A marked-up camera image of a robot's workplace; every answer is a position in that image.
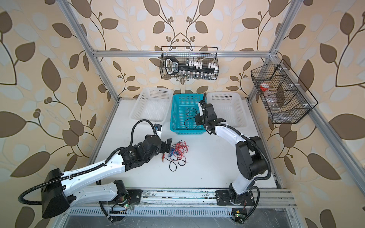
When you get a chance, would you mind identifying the black cable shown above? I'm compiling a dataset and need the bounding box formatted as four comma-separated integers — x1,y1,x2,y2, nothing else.
183,107,200,130

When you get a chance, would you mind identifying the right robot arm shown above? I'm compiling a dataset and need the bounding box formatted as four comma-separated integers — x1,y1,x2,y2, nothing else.
195,100,272,205

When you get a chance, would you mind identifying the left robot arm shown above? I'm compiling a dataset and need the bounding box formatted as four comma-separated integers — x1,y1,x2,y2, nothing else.
18,120,173,219

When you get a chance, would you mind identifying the teal plastic basket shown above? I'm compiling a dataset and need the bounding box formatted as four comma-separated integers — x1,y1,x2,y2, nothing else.
170,94,206,135

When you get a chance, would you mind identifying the right white plastic basket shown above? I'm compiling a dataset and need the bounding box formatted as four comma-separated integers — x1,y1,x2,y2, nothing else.
206,92,247,128

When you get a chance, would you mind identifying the white plastic basket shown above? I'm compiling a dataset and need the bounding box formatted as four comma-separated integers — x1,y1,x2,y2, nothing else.
130,87,173,123
206,92,247,128

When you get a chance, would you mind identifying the left white plastic basket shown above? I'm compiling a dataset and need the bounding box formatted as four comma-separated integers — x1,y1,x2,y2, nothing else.
130,87,173,123

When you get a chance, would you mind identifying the black tool in basket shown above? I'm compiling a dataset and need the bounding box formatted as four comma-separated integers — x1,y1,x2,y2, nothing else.
163,57,219,75

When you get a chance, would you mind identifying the red item in side basket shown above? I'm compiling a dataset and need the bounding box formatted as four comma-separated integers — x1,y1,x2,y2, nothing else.
259,83,270,92

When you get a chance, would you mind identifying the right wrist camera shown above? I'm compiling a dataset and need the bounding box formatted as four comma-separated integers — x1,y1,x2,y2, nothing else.
199,92,206,118

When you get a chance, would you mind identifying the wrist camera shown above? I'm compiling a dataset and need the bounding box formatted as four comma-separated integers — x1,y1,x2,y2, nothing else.
199,92,206,118
154,123,162,138

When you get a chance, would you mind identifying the tangled cable pile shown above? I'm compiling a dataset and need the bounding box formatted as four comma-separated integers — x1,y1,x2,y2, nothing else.
161,140,190,173

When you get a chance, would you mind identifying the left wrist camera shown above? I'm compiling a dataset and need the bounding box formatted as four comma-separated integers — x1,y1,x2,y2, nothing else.
154,123,162,138

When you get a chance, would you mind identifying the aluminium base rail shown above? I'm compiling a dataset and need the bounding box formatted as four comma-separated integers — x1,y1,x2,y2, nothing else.
125,188,297,209

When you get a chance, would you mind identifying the back black wire basket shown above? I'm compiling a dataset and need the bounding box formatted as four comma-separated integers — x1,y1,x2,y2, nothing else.
159,45,220,80

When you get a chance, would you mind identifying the side black wire basket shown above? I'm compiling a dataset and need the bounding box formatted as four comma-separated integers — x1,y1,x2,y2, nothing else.
251,59,318,124

